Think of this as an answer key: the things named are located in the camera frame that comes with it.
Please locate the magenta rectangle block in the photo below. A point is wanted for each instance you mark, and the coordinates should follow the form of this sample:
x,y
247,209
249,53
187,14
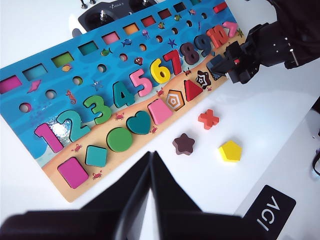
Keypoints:
x,y
72,172

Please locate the navy square block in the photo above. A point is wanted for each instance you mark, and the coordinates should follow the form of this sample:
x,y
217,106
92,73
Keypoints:
x,y
216,62

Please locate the yellow number six piece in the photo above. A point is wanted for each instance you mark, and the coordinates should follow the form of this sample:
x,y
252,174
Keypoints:
x,y
155,75

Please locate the red triangle block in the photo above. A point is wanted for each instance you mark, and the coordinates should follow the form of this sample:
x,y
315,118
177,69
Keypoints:
x,y
192,91

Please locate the dark purple number eight piece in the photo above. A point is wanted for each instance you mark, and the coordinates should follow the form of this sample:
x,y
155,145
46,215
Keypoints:
x,y
184,50

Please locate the teal number two piece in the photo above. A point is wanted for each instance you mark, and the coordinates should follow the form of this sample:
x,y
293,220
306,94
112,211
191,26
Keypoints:
x,y
77,133

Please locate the yellow pentagon block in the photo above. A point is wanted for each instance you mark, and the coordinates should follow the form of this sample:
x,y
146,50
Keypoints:
x,y
231,151

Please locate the dark teal number four piece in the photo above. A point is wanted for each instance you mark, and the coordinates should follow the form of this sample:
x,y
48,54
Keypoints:
x,y
131,97

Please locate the dark teal heart block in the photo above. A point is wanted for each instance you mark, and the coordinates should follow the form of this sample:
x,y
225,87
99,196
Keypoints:
x,y
138,122

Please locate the green circle block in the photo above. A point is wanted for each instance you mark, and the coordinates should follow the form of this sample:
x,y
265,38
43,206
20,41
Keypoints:
x,y
119,140

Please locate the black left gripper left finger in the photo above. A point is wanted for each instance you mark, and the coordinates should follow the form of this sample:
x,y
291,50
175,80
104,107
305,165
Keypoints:
x,y
75,225

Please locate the orange number ten piece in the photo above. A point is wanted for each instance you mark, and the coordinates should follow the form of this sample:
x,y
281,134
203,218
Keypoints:
x,y
212,37

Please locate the red number seven piece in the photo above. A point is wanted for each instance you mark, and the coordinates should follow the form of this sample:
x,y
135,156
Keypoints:
x,y
177,65

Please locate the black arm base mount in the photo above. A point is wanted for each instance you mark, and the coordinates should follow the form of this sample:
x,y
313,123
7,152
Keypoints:
x,y
316,115

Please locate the orange cross block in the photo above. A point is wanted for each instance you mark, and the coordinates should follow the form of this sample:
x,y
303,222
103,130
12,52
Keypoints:
x,y
208,119

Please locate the dark purple star block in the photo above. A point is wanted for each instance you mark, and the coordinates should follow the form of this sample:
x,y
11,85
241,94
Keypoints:
x,y
183,144

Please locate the pink number five piece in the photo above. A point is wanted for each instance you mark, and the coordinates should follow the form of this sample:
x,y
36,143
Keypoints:
x,y
136,77

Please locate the black logo plate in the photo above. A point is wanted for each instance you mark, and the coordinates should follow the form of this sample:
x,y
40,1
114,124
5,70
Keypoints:
x,y
270,207

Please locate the red minus sign piece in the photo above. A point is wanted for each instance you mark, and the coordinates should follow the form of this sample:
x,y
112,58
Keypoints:
x,y
220,7

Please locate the magenta number one piece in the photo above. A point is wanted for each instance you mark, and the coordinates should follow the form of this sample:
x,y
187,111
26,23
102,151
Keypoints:
x,y
50,138

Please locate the green number three piece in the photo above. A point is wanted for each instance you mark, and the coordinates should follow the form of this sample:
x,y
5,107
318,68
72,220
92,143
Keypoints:
x,y
103,115

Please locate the pink trapezoid block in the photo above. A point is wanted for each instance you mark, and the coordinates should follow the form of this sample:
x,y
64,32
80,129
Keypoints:
x,y
160,112

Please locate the black remote controller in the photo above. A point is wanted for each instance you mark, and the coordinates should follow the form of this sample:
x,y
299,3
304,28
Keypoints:
x,y
112,17

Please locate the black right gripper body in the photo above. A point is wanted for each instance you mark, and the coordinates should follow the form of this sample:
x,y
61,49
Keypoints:
x,y
265,45

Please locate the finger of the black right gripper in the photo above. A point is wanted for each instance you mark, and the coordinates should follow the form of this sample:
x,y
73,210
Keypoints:
x,y
236,50
245,72

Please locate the ocean themed wooden puzzle board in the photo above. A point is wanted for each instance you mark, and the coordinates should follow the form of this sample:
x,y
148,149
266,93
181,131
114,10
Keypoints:
x,y
75,100

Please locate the navy number nine piece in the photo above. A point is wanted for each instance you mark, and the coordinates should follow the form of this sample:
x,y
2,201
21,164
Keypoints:
x,y
208,50

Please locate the pink greater-than sign piece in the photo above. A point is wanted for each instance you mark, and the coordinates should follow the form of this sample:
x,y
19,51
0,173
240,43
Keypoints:
x,y
231,26

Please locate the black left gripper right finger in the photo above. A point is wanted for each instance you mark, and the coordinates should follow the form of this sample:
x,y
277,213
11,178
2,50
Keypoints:
x,y
187,225

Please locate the teal diamond block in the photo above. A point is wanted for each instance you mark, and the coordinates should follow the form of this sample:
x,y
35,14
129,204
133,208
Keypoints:
x,y
96,156

